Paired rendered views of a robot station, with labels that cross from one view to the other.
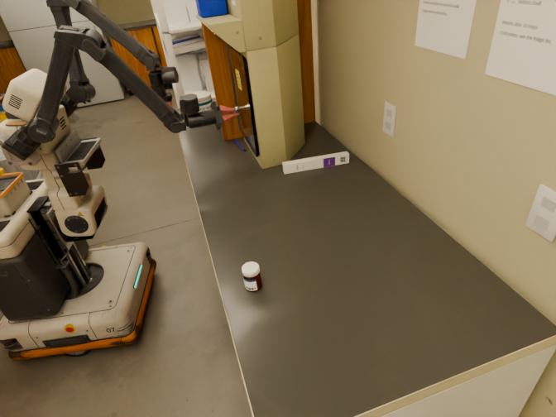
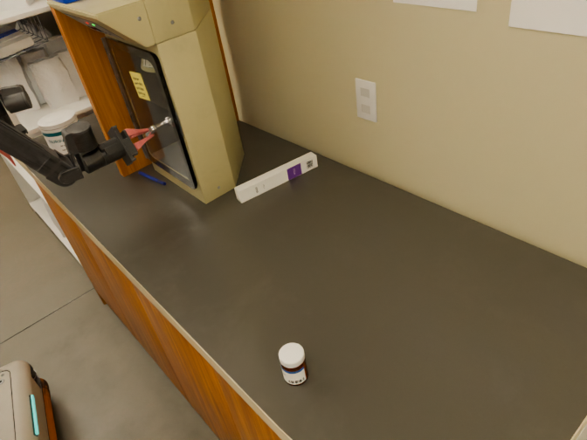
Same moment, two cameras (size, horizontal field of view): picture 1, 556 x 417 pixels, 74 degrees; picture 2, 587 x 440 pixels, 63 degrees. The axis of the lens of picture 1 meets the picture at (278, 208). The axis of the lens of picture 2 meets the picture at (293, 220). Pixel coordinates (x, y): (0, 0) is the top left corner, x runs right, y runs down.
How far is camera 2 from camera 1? 0.32 m
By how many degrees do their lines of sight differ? 17
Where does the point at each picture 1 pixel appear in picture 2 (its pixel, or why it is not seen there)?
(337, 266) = (388, 308)
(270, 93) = (198, 98)
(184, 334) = not seen: outside the picture
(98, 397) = not seen: outside the picture
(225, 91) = (111, 106)
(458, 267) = (521, 262)
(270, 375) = not seen: outside the picture
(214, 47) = (81, 44)
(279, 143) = (221, 163)
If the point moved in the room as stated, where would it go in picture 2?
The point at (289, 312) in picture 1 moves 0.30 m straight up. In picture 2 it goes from (367, 394) to (357, 275)
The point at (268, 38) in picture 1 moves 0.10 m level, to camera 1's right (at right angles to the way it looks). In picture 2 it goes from (183, 20) to (222, 10)
